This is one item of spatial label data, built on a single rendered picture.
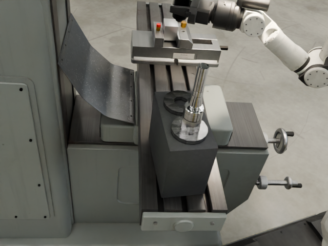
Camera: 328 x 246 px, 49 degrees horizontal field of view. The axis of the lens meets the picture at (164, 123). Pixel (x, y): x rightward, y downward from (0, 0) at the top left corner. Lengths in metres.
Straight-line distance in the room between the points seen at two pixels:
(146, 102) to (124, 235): 0.75
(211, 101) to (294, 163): 1.22
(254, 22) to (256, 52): 2.42
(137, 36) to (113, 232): 0.90
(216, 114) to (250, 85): 1.70
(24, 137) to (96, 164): 0.31
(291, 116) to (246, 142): 1.48
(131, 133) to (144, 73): 0.23
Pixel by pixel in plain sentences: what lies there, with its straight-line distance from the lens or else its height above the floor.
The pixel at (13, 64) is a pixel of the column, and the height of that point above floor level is 1.11.
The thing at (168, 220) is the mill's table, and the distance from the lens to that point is 0.97.
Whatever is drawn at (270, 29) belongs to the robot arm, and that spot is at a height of 1.20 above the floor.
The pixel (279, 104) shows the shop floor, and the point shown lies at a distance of 3.00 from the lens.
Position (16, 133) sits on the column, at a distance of 1.28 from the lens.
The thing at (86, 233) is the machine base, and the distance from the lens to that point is 1.77.
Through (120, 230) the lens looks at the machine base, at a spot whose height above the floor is 0.20.
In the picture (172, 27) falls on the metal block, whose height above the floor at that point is 1.08.
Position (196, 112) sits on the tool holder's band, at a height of 1.21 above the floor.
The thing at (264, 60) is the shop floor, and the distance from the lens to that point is 3.47.
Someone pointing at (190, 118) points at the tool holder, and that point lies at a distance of 0.82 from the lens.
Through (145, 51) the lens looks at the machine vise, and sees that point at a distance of 1.40.
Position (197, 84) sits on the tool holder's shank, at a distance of 0.78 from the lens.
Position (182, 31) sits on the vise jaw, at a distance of 1.45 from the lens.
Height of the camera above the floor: 1.73
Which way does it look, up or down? 43 degrees down
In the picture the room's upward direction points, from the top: 9 degrees clockwise
